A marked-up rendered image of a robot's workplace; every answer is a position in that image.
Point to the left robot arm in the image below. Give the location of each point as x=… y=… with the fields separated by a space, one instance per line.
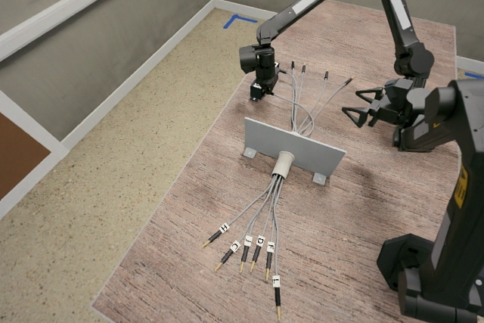
x=446 y=274

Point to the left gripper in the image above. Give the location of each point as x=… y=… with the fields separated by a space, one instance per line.
x=372 y=110

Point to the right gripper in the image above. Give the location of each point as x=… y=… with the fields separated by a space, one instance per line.
x=271 y=77

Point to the black jack plug with tag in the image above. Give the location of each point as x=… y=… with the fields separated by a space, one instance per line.
x=270 y=249
x=259 y=243
x=223 y=228
x=247 y=243
x=276 y=284
x=233 y=247

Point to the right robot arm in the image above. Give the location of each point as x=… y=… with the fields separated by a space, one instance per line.
x=416 y=61

